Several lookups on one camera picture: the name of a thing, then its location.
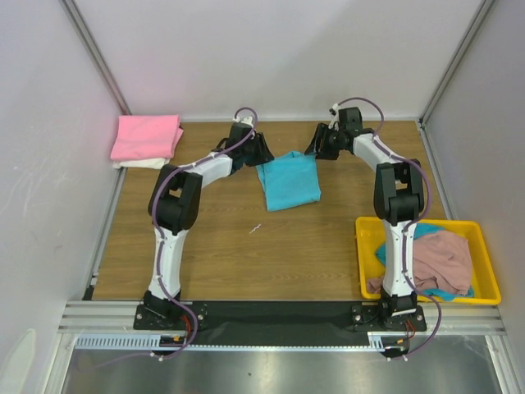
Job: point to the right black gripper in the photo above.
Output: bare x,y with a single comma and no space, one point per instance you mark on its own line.
324,139

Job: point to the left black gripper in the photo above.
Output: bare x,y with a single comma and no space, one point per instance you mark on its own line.
265,154

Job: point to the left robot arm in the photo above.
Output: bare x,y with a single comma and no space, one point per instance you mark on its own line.
174,208

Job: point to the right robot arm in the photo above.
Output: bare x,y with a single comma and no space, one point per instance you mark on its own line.
398,200

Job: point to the small pink thread scrap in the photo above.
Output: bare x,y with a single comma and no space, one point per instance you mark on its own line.
255,228

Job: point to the yellow plastic bin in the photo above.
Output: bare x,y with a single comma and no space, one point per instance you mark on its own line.
371,235

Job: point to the folded white t shirt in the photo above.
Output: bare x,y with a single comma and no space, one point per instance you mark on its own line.
151,163

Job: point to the folded pink t shirt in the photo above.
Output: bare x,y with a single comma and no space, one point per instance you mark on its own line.
146,137

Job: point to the dusty pink t shirt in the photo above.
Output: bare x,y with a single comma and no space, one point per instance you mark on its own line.
442,265

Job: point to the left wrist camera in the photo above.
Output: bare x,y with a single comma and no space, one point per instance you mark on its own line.
247,120

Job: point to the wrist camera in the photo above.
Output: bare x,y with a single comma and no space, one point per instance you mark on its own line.
247,120
334,111

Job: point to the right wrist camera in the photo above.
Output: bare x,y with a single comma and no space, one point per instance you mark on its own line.
334,111

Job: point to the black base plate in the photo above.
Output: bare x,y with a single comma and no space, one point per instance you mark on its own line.
363,321

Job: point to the white cable duct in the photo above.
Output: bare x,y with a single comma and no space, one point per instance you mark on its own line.
360,341

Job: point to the right aluminium frame post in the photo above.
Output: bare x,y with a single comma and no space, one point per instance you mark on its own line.
474,26

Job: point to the aluminium frame post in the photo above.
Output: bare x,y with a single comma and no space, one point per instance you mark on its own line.
474,26
94,52

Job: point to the left aluminium frame post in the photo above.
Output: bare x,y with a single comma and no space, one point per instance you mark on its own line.
94,52

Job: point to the aluminium front rail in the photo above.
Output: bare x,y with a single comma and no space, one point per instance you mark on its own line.
119,316

